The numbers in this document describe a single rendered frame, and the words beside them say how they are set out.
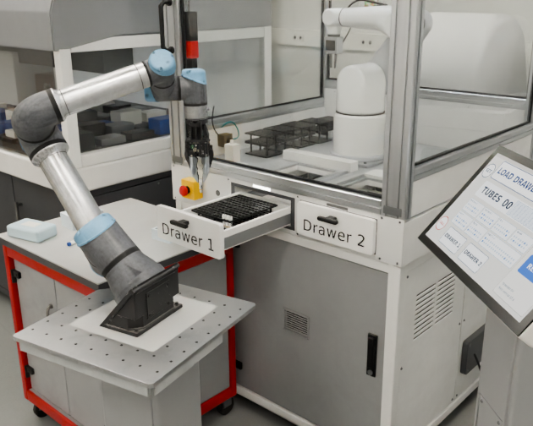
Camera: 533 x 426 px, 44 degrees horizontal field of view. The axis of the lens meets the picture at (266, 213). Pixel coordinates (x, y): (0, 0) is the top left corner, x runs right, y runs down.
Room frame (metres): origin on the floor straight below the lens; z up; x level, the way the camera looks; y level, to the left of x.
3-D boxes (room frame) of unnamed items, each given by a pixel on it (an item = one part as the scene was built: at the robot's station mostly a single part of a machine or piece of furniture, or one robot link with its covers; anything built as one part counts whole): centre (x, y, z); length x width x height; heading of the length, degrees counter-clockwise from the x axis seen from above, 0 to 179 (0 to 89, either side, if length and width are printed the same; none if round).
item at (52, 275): (2.18, 0.53, 0.38); 0.62 x 0.58 x 0.76; 48
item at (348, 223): (1.92, -0.21, 0.87); 0.29 x 0.02 x 0.11; 48
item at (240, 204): (2.04, 0.10, 0.87); 0.22 x 0.18 x 0.06; 138
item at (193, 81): (2.07, 0.22, 1.28); 0.09 x 0.08 x 0.11; 101
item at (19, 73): (3.53, 1.06, 1.13); 1.78 x 1.14 x 0.45; 48
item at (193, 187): (2.34, 0.28, 0.88); 0.07 x 0.05 x 0.07; 48
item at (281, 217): (2.05, 0.10, 0.86); 0.40 x 0.26 x 0.06; 138
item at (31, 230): (2.16, 0.82, 0.78); 0.15 x 0.10 x 0.04; 62
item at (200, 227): (1.89, 0.24, 0.87); 0.29 x 0.02 x 0.11; 48
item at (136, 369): (1.54, 0.33, 0.70); 0.45 x 0.44 x 0.12; 150
